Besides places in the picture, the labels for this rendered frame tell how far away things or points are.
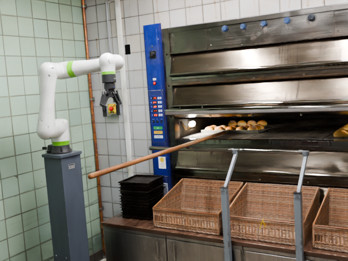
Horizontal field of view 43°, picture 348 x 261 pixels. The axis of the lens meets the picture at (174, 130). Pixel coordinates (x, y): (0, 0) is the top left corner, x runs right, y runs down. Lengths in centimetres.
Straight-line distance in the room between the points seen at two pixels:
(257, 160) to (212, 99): 59
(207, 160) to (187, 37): 101
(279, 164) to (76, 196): 152
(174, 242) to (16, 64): 182
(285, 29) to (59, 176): 192
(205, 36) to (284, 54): 65
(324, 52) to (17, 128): 234
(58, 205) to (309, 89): 197
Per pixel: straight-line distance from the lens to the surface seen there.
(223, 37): 348
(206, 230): 317
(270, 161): 339
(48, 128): 309
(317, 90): 323
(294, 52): 327
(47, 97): 307
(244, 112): 324
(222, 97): 346
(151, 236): 339
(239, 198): 332
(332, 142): 324
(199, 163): 362
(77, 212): 335
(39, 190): 379
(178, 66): 363
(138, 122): 389
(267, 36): 335
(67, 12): 411
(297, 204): 275
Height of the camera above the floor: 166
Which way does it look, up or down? 6 degrees down
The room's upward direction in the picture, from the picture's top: 4 degrees counter-clockwise
